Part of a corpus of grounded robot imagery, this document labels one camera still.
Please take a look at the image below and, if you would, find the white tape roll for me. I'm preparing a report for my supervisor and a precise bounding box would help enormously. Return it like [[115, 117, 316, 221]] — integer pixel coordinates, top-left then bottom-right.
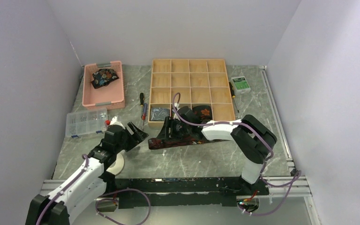
[[107, 153, 125, 176]]

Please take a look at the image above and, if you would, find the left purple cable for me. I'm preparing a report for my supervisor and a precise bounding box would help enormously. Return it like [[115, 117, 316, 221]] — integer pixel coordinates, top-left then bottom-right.
[[95, 188, 151, 225]]

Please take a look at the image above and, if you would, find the wooden compartment tray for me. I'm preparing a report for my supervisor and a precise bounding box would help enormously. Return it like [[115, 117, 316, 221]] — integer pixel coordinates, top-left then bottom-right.
[[148, 59, 235, 128]]

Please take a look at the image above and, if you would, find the pink plastic basket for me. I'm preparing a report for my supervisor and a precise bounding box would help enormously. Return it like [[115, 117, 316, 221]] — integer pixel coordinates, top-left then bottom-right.
[[82, 61, 126, 110]]

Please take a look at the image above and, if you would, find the purple cable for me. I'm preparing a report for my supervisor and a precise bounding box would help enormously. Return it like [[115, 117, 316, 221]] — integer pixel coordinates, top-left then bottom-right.
[[95, 188, 151, 225], [171, 92, 302, 217]]

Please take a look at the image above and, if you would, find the aluminium rail at right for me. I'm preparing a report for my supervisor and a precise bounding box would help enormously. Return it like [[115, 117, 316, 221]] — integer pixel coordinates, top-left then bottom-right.
[[259, 66, 295, 172]]

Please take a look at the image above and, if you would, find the clear plastic screw box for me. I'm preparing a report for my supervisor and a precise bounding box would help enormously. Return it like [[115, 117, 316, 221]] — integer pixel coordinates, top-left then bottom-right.
[[65, 108, 108, 138]]

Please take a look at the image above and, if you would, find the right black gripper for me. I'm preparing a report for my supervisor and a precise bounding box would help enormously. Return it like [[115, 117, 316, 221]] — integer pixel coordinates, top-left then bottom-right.
[[156, 116, 191, 142]]

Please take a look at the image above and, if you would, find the green white small box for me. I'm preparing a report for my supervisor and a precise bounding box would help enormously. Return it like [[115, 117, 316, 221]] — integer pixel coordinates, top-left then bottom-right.
[[230, 76, 251, 96]]

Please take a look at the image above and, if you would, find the black orange rolled tie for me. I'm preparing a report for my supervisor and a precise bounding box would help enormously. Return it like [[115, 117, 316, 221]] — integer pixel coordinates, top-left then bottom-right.
[[192, 105, 213, 120]]

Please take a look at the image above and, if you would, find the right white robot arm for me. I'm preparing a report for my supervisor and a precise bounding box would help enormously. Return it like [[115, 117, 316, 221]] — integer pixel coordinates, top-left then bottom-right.
[[148, 105, 277, 195]]

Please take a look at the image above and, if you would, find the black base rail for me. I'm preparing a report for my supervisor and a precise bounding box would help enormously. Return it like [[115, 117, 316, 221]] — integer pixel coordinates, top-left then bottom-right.
[[100, 175, 269, 209]]

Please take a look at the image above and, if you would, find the dark red floral tie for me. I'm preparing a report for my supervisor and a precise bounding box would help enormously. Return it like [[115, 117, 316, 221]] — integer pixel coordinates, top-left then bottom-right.
[[148, 136, 225, 150]]

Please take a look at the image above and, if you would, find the thin black yellow screwdriver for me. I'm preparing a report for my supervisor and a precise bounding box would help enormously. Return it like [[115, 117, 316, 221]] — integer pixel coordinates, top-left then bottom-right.
[[229, 82, 240, 113]]

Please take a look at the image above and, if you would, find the blue red screwdriver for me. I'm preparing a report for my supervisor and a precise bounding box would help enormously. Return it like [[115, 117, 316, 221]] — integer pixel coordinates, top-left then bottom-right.
[[141, 103, 148, 128]]

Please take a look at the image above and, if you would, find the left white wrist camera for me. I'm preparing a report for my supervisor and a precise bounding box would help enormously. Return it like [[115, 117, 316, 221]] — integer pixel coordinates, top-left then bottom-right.
[[105, 116, 125, 128]]

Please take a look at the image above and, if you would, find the black floral tie in basket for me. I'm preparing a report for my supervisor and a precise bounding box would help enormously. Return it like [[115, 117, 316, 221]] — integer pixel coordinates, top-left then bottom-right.
[[90, 68, 119, 89]]

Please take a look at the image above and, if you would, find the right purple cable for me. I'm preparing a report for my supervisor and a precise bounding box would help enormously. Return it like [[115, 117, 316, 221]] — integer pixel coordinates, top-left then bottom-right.
[[171, 92, 302, 217]]

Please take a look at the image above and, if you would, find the blue grey rolled tie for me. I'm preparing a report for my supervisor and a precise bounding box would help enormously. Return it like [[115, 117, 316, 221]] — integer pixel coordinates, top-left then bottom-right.
[[150, 107, 170, 121]]

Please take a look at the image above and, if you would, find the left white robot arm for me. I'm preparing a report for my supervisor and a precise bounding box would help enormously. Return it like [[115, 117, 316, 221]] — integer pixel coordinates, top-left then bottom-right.
[[25, 121, 149, 225]]

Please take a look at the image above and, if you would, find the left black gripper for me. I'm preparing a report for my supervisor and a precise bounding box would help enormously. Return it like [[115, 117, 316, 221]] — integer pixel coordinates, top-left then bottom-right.
[[114, 121, 148, 153]]

